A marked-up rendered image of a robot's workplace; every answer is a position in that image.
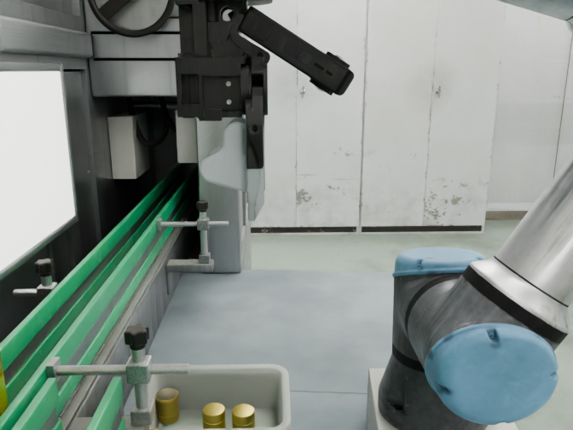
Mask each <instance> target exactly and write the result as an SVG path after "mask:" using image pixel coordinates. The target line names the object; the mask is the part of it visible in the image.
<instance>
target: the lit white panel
mask: <svg viewBox="0 0 573 430"><path fill-rule="evenodd" d="M73 216H75V211H74V202H73V194H72V179H71V171H70V162H69V154H68V146H67V131H66V122H65V114H64V106H63V98H62V90H61V75H60V72H0V270H2V269H3V268H5V267H6V266H7V265H9V264H10V263H12V262H13V261H14V260H16V259H17V258H18V257H19V256H21V255H22V254H23V253H25V252H26V251H28V250H29V249H30V248H32V247H33V246H35V245H36V244H37V243H39V242H40V241H41V240H42V239H43V238H45V237H46V236H48V235H49V234H51V233H52V232H53V231H55V230H56V229H58V228H59V227H60V226H62V225H63V224H64V223H65V222H66V221H68V220H69V219H70V218H72V217H73Z"/></svg>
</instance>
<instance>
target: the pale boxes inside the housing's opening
mask: <svg viewBox="0 0 573 430"><path fill-rule="evenodd" d="M135 113H136V115H130V114H129V112H123V113H118V114H115V115H112V116H109V117H107V122H108V132H109V142H110V152H111V162H112V172H113V179H137V178H138V177H140V176H141V175H142V174H143V173H144V172H145V171H147V170H148V169H149V168H150V165H149V152H148V147H146V146H144V145H143V144H142V143H141V142H140V141H139V140H138V138H137V136H136V120H137V123H138V125H139V128H140V130H141V133H142V135H143V136H144V138H145V139H146V140H148V128H147V115H146V112H135ZM175 113H176V129H177V161H178V163H198V158H197V139H196V119H195V118H183V117H178V112H177V110H175Z"/></svg>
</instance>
